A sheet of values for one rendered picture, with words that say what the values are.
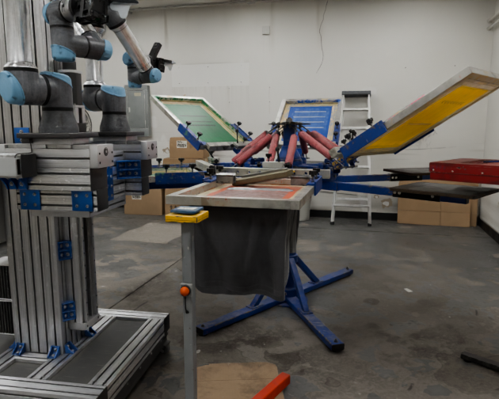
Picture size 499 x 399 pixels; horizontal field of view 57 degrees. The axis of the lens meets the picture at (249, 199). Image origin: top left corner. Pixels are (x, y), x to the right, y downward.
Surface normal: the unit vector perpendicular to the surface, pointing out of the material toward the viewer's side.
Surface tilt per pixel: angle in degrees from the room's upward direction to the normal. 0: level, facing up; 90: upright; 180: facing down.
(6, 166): 90
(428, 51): 90
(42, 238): 90
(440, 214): 73
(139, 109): 90
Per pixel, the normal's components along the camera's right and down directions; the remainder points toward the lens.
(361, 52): -0.26, 0.15
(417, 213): -0.24, -0.11
